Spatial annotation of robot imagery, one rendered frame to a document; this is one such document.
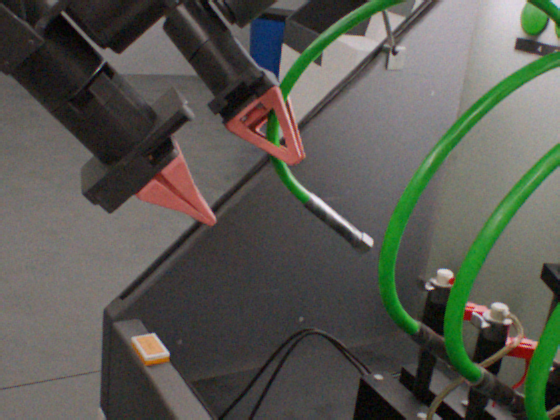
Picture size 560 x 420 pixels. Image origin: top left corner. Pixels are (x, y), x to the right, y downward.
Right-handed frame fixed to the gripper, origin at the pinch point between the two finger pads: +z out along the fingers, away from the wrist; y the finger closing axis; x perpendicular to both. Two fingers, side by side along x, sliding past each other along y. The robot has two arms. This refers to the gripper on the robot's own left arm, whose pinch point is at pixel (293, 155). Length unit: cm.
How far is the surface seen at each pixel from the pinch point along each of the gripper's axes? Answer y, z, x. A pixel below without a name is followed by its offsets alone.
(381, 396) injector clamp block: 2.3, 26.9, 9.1
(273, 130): -0.9, -3.3, -0.1
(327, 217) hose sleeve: 3.4, 7.5, 1.8
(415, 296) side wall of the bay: 47, 27, 5
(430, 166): -16.9, 9.3, -10.8
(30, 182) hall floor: 302, -108, 170
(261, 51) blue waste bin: 595, -148, 52
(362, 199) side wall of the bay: 32.7, 8.6, 0.6
